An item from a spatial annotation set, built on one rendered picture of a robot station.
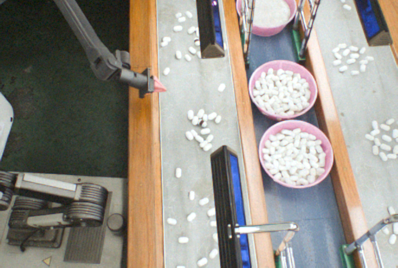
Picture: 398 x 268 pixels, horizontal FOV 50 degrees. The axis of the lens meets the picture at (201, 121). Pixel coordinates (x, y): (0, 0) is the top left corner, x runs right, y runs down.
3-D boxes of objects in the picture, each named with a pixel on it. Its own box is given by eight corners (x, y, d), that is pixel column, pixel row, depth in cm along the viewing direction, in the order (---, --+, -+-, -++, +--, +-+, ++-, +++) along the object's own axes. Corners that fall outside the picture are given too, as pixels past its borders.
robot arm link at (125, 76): (111, 83, 149) (119, 74, 146) (111, 69, 153) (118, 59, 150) (129, 89, 153) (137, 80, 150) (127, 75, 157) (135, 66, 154)
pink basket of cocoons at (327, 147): (262, 198, 155) (264, 190, 147) (252, 134, 168) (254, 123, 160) (334, 192, 156) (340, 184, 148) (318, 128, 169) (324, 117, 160)
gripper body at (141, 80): (151, 68, 157) (134, 61, 153) (152, 91, 152) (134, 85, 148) (143, 77, 161) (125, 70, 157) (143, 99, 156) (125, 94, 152)
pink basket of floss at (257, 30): (268, 51, 188) (270, 37, 179) (223, 21, 197) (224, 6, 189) (304, 18, 197) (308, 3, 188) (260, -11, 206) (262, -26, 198)
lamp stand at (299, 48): (297, 66, 184) (320, -13, 145) (289, 30, 193) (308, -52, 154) (340, 62, 184) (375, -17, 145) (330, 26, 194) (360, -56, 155)
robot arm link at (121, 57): (94, 77, 147) (108, 63, 142) (93, 53, 153) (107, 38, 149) (122, 89, 154) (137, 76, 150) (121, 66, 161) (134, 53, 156)
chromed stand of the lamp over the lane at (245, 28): (205, 72, 183) (203, -4, 144) (201, 36, 193) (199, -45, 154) (249, 69, 183) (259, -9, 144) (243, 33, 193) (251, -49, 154)
